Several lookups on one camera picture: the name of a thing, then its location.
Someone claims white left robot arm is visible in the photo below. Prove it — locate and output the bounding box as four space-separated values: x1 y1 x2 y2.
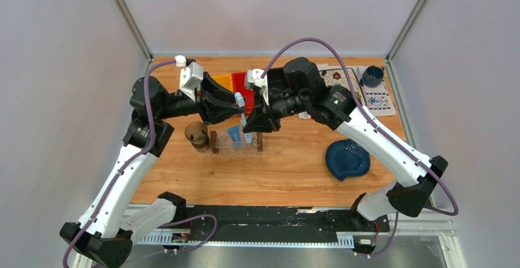
59 72 245 267

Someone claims yellow plastic bin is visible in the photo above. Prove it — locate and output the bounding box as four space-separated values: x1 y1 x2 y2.
212 74 234 92

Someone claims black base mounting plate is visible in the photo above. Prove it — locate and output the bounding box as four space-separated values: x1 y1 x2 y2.
147 204 392 244

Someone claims blue toothpaste tube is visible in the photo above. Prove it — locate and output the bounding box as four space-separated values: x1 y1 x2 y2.
226 125 241 143

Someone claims clear textured glass tray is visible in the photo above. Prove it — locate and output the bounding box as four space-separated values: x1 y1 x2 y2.
190 130 266 159

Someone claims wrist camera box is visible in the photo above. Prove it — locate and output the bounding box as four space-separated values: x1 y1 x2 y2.
174 55 204 102
244 69 270 105

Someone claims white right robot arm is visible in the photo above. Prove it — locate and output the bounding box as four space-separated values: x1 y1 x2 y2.
243 57 448 231

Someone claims white patterned placemat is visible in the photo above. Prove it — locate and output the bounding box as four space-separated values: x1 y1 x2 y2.
318 64 396 117

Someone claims clear textured toiletry holder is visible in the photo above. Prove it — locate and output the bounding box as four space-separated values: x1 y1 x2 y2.
209 131 266 156

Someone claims red plastic bin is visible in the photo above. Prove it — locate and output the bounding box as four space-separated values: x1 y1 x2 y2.
231 72 254 117

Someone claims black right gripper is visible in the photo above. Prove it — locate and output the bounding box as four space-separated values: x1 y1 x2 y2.
243 86 310 133

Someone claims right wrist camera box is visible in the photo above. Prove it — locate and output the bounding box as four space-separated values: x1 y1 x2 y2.
244 69 270 105

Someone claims blue ceramic mug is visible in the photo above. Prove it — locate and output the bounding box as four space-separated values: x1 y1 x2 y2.
361 66 384 88

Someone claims grey left frame post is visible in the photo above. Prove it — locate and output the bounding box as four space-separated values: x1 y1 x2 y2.
114 0 153 63

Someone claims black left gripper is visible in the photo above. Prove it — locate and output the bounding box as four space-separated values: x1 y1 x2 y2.
156 71 246 125

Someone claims white toothpaste tube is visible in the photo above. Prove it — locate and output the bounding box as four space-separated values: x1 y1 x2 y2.
245 132 256 144

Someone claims blue shell shaped dish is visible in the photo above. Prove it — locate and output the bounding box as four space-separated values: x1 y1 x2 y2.
325 139 371 182

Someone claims floral square ceramic plate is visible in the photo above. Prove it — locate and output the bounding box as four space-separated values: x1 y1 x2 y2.
319 67 361 94

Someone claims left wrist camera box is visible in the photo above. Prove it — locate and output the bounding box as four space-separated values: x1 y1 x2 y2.
174 55 204 102

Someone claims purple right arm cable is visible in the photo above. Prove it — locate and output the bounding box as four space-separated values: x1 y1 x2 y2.
259 37 460 258

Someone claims grey aluminium frame post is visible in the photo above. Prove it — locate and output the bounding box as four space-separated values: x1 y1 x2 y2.
384 0 445 62

